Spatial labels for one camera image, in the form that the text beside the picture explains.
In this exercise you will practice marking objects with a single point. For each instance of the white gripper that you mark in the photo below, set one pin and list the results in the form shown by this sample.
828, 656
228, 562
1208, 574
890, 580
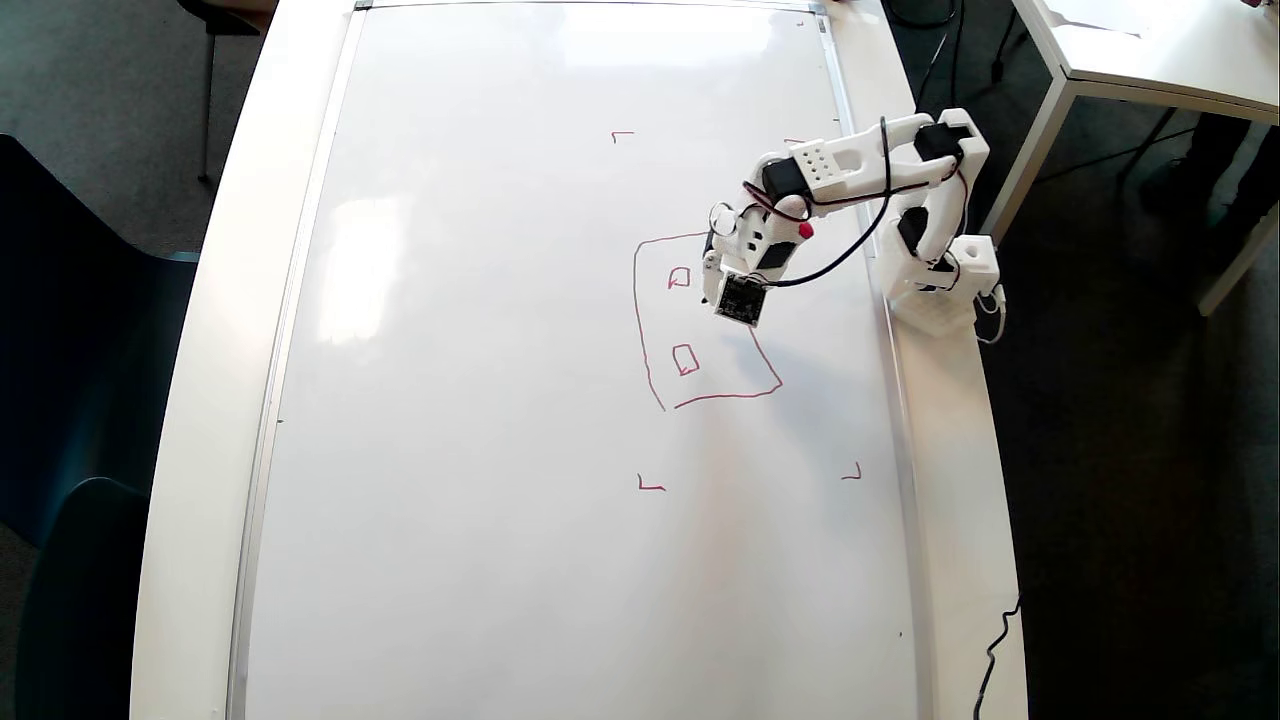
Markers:
711, 268

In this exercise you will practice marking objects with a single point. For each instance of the white marker pen red end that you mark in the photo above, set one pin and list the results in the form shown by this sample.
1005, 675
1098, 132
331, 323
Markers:
805, 231

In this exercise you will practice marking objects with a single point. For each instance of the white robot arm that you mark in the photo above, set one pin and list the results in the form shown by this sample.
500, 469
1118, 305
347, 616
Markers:
945, 210

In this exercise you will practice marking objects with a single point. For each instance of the large white whiteboard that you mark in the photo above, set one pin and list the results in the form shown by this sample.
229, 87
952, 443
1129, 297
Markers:
500, 450

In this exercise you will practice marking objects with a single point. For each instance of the white side table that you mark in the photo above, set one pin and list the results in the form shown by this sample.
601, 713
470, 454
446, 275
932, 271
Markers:
1180, 50

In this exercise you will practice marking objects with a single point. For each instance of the person leg in dark trousers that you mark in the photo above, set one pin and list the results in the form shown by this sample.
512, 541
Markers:
1215, 150

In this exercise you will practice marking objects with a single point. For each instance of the dark teal chair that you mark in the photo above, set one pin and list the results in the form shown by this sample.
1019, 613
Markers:
80, 600
80, 330

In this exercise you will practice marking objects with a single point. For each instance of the black wrist camera board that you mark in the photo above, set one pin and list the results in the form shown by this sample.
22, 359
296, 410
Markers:
741, 300

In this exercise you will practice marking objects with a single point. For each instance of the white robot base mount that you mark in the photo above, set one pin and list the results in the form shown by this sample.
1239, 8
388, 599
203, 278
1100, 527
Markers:
935, 315

